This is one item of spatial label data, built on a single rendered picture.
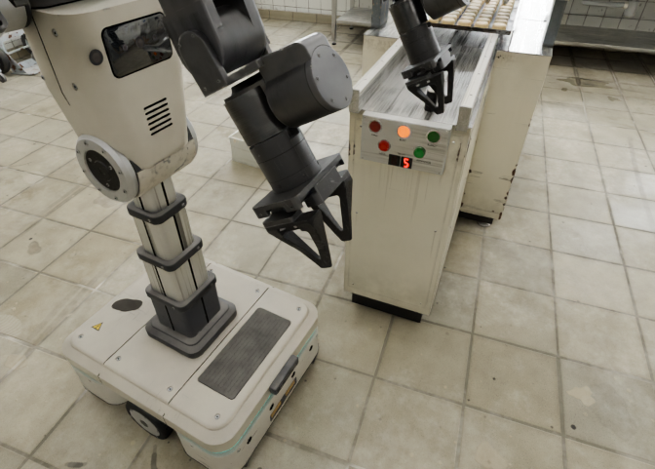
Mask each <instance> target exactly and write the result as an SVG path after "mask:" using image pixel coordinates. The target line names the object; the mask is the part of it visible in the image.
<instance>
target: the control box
mask: <svg viewBox="0 0 655 469"><path fill-rule="evenodd" d="M373 121H376V122H378V123H379V124H380V126H381V129H380V131H379V132H373V131H372V130H371V129H370V127H369V124H370V123H371V122H373ZM402 126H404V127H407V128H408V129H409V135H408V136H407V137H401V136H400V135H399V133H398V129H399V127H402ZM451 131H452V125H449V124H444V123H438V122H432V121H426V120H420V119H414V118H408V117H403V116H397V115H391V114H385V113H379V112H373V111H367V110H366V111H365V113H364V114H363V120H362V138H361V156H360V159H364V160H369V161H373V162H378V163H383V164H388V165H392V163H391V160H392V157H393V156H397V164H396V165H392V166H397V167H402V168H405V167H404V158H406V159H408V160H409V163H408V167H407V169H412V170H416V171H421V172H426V173H431V174H436V175H441V176H442V175H443V171H444V166H445V161H446V155H447V150H448V146H449V141H450V136H451ZM430 132H436V133H438V134H439V135H440V139H439V141H437V142H431V141H429V140H428V138H427V136H428V134H429V133H430ZM382 140H385V141H387V142H388V143H389V145H390V146H389V149H388V150H387V151H381V150H380V149H379V147H378V144H379V142H380V141H382ZM417 147H421V148H423V149H424V150H425V155H424V157H423V158H416V157H415V156H414V154H413V152H414V150H415V148H417Z"/></svg>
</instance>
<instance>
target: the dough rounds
mask: <svg viewBox="0 0 655 469"><path fill-rule="evenodd" d="M499 1H500V0H490V2H489V4H485V6H484V8H483V9H482V12H481V14H480V15H479V18H478V19H477V21H476V22H475V26H474V27H482V28H488V26H489V24H490V22H491V20H492V18H493V15H494V13H495V12H496V8H497V6H498V4H499ZM483 3H484V0H473V1H472V2H471V4H470V5H469V7H467V10H466V11H465V13H464V14H463V15H462V12H464V9H465V8H466V6H467V5H466V6H464V7H462V8H460V9H458V10H456V11H454V12H451V13H449V14H447V15H445V16H444V18H443V19H442V18H439V19H437V20H432V19H431V18H430V16H429V20H428V21H430V22H433V23H438V22H439V20H442V23H443V24H453V25H454V24H455V23H456V21H457V19H459V16H461V15H462V17H461V19H460V20H459V21H458V23H457V25H463V26H471V24H472V23H474V19H475V17H476V16H477V14H478V13H479V10H480V9H481V6H482V5H483ZM514 4H515V0H510V1H509V2H508V4H507V5H503V3H502V4H501V7H500V8H499V10H498V13H497V16H496V17H495V20H494V23H493V25H492V29H501V30H506V28H507V24H508V20H509V19H510V15H511V12H512V10H513V7H514Z"/></svg>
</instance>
